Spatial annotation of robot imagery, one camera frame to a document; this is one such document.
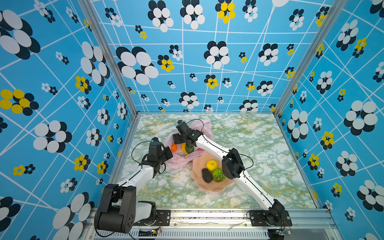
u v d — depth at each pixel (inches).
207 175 32.5
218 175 31.7
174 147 38.0
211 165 33.7
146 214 24.2
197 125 36.9
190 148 37.1
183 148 38.8
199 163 35.1
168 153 31.7
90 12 27.5
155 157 27.2
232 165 26.5
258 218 28.5
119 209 16.4
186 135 31.6
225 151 26.3
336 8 26.9
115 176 36.8
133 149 39.6
